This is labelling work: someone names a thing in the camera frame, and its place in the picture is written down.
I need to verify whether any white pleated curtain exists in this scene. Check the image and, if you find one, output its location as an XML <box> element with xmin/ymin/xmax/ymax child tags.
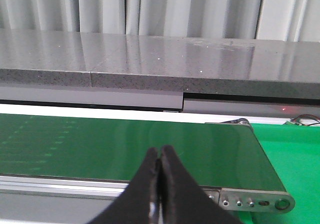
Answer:
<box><xmin>0</xmin><ymin>0</ymin><xmax>320</xmax><ymax>41</ymax></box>

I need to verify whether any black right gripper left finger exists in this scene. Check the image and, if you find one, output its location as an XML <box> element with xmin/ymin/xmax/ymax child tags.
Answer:
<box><xmin>89</xmin><ymin>148</ymin><xmax>160</xmax><ymax>224</ymax></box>

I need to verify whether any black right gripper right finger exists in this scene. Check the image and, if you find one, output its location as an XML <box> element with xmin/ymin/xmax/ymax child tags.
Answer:
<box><xmin>160</xmin><ymin>145</ymin><xmax>241</xmax><ymax>224</ymax></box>

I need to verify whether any grey cabinet front panel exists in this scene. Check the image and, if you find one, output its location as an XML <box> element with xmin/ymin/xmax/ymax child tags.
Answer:
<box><xmin>0</xmin><ymin>84</ymin><xmax>320</xmax><ymax>124</ymax></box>

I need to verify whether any green conveyor belt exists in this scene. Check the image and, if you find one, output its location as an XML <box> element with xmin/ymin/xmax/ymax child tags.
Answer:
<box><xmin>0</xmin><ymin>114</ymin><xmax>285</xmax><ymax>192</ymax></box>

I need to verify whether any red black wire bundle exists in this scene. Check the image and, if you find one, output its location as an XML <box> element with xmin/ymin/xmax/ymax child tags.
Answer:
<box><xmin>283</xmin><ymin>115</ymin><xmax>320</xmax><ymax>127</ymax></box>

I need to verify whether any grey stone counter slab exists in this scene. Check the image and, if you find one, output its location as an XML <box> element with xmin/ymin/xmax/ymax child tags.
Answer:
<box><xmin>0</xmin><ymin>29</ymin><xmax>320</xmax><ymax>100</ymax></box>

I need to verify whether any bright green mat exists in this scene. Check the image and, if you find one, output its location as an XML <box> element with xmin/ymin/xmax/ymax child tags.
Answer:
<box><xmin>237</xmin><ymin>124</ymin><xmax>320</xmax><ymax>224</ymax></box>

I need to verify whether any aluminium conveyor frame rail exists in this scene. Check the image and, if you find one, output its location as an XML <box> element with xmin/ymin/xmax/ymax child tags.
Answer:
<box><xmin>0</xmin><ymin>118</ymin><xmax>296</xmax><ymax>213</ymax></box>

